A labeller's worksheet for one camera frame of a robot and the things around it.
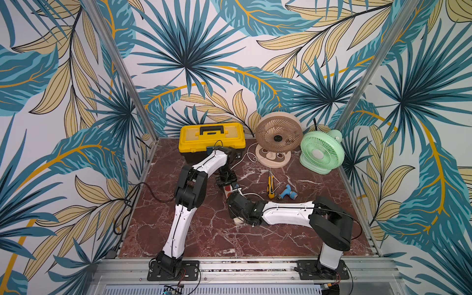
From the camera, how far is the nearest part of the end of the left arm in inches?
33.6

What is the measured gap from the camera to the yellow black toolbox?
97 cm

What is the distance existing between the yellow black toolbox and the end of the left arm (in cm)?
10
